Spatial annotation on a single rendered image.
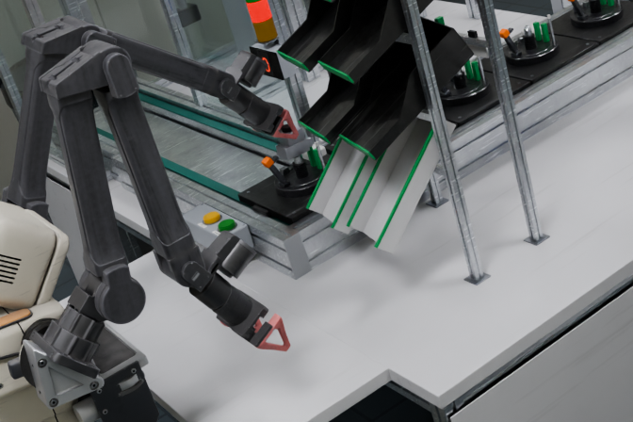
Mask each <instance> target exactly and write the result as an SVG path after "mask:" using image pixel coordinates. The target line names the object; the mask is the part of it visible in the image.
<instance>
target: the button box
mask: <svg viewBox="0 0 633 422"><path fill-rule="evenodd" d="M214 211H216V212H219V214H220V219H219V220H218V221H216V222H213V223H204V221H203V217H204V215H206V214H207V213H210V212H214ZM182 215H183V217H184V219H185V222H186V223H187V225H188V227H189V229H190V231H191V233H192V235H193V238H194V241H196V242H198V243H200V244H202V245H203V246H205V247H206V248H208V247H209V246H210V245H211V243H212V242H213V241H214V240H215V239H216V238H217V237H218V235H219V234H220V233H221V231H220V230H219V227H218V225H219V223H220V222H221V221H223V220H225V219H233V220H234V221H235V227H234V228H233V229H231V230H229V231H228V232H230V233H232V234H233V235H236V236H238V237H239V238H240V239H241V240H243V241H244V242H245V243H247V244H248V245H249V246H250V247H252V248H253V247H254V243H253V240H252V236H251V233H250V230H249V227H248V225H247V224H245V223H243V222H241V221H239V220H237V219H234V218H232V217H230V216H228V215H226V214H224V213H222V212H220V211H219V210H217V209H215V208H213V207H211V206H209V205H207V204H205V203H202V204H200V205H198V206H197V207H195V208H193V209H191V210H189V211H187V212H186V213H185V214H182Z"/></svg>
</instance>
